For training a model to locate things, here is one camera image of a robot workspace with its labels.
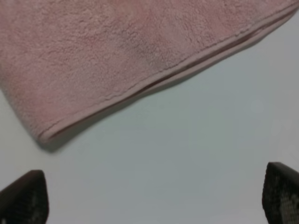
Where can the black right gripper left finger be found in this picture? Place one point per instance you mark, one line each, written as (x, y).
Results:
(25, 201)

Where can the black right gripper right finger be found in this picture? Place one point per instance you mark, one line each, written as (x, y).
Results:
(280, 197)

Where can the pink terry towel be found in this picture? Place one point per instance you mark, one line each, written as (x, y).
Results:
(62, 61)

